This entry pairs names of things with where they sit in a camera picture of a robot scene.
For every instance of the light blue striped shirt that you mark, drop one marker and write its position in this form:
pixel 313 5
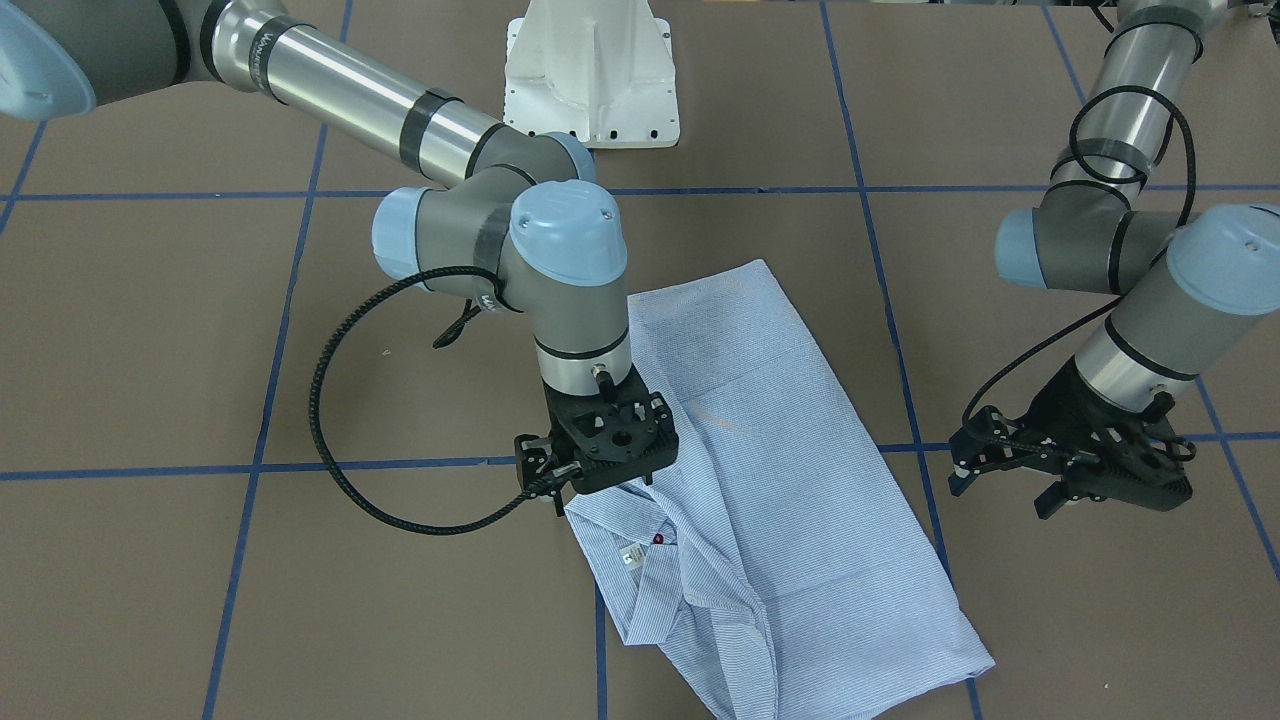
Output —
pixel 776 564

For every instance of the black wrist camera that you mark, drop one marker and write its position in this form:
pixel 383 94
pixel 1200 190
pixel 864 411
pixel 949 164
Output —
pixel 623 432
pixel 1134 462

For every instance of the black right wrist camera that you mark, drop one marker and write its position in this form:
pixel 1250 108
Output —
pixel 623 432

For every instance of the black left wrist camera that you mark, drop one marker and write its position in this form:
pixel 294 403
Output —
pixel 1134 462

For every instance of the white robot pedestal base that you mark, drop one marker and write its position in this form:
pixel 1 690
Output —
pixel 602 72

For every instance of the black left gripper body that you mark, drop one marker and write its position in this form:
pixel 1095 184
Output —
pixel 1062 407

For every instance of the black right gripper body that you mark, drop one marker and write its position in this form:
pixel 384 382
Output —
pixel 534 457

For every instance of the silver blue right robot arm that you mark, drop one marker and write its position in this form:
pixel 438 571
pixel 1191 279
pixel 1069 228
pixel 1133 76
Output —
pixel 512 224

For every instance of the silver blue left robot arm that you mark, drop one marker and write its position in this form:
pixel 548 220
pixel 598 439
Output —
pixel 1184 286

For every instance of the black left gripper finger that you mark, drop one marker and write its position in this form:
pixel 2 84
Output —
pixel 1059 494
pixel 962 477

